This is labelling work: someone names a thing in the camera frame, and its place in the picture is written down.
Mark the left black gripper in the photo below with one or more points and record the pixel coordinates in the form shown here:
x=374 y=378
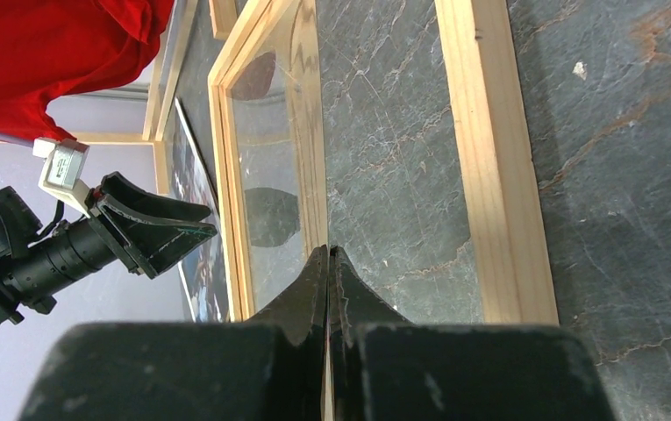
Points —
x=148 y=234

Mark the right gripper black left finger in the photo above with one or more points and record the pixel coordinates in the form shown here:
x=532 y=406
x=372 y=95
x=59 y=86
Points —
x=268 y=367

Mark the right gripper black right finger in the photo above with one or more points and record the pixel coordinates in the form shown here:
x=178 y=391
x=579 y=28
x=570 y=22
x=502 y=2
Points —
x=387 y=368

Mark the printed photo sheet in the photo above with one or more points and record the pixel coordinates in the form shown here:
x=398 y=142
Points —
x=202 y=270

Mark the light wooden picture frame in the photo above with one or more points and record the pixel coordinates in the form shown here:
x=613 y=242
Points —
x=396 y=131

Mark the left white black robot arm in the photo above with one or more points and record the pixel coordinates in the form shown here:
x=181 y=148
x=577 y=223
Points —
x=35 y=261

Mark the red t-shirt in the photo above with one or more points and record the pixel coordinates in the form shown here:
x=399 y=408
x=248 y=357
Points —
x=50 y=49

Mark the wooden clothes rack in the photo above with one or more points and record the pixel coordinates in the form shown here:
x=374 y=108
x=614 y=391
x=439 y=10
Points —
x=157 y=94

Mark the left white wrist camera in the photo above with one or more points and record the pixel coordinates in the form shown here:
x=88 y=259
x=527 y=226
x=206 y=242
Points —
x=61 y=174

